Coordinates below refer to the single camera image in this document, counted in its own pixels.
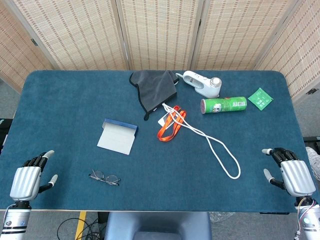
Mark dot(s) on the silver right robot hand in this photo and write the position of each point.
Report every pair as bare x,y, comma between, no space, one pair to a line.
297,177

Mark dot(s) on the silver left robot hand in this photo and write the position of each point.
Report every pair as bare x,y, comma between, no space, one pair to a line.
25,182

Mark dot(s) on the black eyeglasses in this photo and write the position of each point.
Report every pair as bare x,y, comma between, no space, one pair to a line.
112,179

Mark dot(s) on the blue glasses case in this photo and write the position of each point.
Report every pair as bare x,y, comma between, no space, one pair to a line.
115,140

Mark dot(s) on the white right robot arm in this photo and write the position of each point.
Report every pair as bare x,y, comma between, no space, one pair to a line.
308,225

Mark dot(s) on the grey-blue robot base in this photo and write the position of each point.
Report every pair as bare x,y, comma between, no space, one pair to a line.
157,225

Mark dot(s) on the white sneaker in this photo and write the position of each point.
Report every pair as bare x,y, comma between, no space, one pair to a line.
313,157

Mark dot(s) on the black flat equipment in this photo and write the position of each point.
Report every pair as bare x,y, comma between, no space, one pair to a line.
312,139

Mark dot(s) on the black table leg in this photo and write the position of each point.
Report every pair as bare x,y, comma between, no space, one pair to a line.
102,217

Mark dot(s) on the green foil sachet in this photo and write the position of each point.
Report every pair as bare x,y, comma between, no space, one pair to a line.
260,99

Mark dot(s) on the green chips can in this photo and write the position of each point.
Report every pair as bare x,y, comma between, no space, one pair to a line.
225,105

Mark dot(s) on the white handheld garment steamer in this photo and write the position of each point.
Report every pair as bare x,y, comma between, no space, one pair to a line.
200,85

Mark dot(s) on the blue table mat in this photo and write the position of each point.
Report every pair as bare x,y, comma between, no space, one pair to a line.
160,170

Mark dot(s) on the white badge card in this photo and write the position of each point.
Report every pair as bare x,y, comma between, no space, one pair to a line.
162,121

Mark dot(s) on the grey cloth with black trim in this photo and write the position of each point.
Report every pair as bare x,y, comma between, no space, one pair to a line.
155,90

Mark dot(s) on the woven bamboo folding screen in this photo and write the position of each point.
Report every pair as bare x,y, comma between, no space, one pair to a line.
160,35

